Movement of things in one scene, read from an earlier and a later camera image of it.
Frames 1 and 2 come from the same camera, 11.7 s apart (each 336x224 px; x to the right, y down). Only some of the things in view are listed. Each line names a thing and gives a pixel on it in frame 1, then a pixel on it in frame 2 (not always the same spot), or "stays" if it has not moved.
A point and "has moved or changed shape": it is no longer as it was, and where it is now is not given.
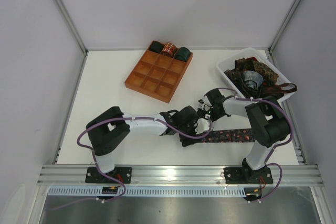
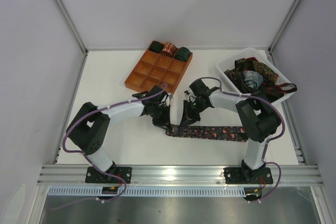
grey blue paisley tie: [252, 79] stays
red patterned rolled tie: [169, 50] stays
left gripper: [187, 138] to [163, 115]
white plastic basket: [225, 63] stays
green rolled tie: [182, 54] stays
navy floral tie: [245, 135] has moved or changed shape
